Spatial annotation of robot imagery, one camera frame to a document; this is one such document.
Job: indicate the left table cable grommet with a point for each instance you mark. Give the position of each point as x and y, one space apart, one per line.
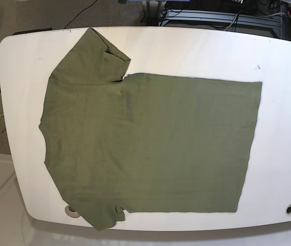
71 212

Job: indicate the black bar behind table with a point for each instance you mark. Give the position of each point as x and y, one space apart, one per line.
32 31

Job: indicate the olive green T-shirt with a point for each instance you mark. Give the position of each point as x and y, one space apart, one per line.
119 143

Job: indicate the aluminium frame rail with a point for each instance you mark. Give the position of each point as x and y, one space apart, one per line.
276 23

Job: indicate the grey metal table leg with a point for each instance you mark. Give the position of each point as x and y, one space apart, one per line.
152 10

